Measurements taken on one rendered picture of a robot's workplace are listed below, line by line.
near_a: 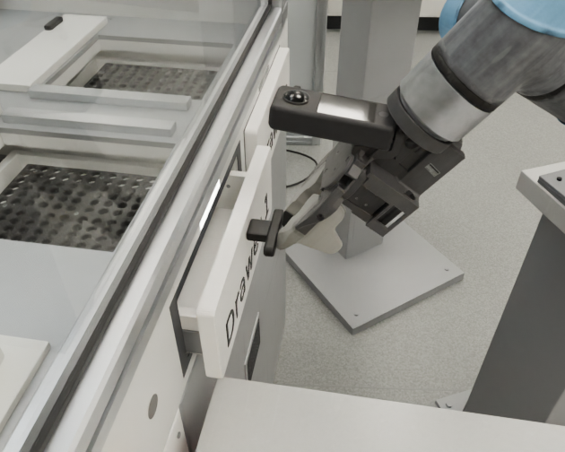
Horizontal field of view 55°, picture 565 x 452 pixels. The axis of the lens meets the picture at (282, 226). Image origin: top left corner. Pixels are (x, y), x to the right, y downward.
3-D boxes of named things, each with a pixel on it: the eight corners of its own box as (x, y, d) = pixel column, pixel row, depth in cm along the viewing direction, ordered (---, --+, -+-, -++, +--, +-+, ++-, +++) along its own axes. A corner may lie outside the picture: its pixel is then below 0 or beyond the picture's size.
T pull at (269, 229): (284, 216, 65) (284, 207, 64) (273, 259, 59) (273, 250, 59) (255, 212, 66) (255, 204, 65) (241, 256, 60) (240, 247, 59)
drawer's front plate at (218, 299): (272, 209, 79) (271, 143, 72) (222, 382, 57) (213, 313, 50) (259, 208, 79) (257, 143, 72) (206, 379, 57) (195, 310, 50)
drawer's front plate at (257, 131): (289, 103, 103) (290, 46, 95) (258, 196, 81) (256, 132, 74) (280, 102, 103) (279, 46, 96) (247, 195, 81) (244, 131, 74)
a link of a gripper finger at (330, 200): (305, 244, 55) (362, 183, 50) (292, 236, 54) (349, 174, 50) (307, 218, 59) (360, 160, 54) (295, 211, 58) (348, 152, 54)
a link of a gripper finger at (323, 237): (310, 285, 60) (367, 230, 55) (266, 257, 58) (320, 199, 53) (311, 267, 62) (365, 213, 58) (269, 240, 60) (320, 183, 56)
